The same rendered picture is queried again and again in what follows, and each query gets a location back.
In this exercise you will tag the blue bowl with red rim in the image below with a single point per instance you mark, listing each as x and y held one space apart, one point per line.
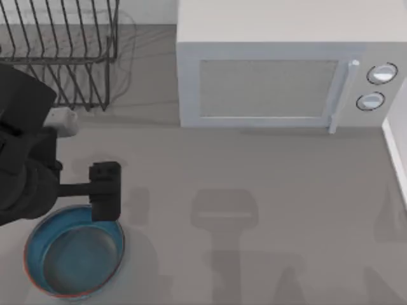
76 260

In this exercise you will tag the pale grey rounded box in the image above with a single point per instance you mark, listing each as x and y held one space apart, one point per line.
63 122

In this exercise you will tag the microwave door with window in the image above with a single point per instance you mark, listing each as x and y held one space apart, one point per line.
267 89

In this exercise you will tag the pale microwave oven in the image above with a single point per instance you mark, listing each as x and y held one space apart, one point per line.
286 25

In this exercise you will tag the small round microwave knob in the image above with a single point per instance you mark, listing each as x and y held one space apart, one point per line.
370 101

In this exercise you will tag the large round microwave knob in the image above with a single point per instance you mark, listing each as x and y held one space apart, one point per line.
382 73

